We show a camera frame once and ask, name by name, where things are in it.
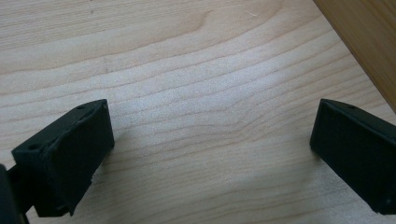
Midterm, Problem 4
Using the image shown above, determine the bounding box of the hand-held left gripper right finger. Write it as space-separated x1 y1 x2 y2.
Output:
309 98 396 216

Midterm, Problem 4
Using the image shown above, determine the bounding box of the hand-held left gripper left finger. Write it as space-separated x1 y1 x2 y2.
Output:
10 98 116 218

